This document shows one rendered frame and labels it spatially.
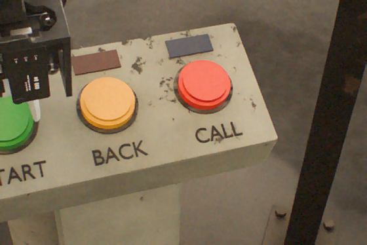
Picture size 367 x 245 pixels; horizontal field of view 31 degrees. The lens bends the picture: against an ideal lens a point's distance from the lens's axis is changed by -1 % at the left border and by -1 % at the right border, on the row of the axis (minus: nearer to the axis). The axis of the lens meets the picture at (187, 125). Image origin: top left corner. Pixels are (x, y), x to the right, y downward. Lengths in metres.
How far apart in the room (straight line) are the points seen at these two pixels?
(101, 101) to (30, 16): 0.21
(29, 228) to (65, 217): 0.24
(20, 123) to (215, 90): 0.14
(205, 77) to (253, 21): 1.13
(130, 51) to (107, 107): 0.06
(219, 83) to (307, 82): 0.98
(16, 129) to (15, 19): 0.20
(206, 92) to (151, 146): 0.06
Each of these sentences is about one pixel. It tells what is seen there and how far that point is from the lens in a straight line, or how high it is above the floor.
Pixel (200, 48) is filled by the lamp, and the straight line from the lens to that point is 0.53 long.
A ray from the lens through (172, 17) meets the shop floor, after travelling 1.63.
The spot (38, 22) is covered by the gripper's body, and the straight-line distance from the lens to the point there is 0.29.
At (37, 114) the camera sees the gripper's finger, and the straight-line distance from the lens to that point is 0.37.
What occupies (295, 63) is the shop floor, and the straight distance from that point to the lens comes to 1.52.
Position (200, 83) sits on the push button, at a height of 0.61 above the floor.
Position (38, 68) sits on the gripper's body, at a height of 0.75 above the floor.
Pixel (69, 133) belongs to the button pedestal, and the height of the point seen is 0.59.
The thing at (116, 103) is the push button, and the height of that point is 0.61.
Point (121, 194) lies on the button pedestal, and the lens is 0.52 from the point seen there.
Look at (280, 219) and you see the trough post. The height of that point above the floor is 0.01.
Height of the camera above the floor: 0.94
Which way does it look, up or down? 44 degrees down
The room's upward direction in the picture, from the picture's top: 3 degrees clockwise
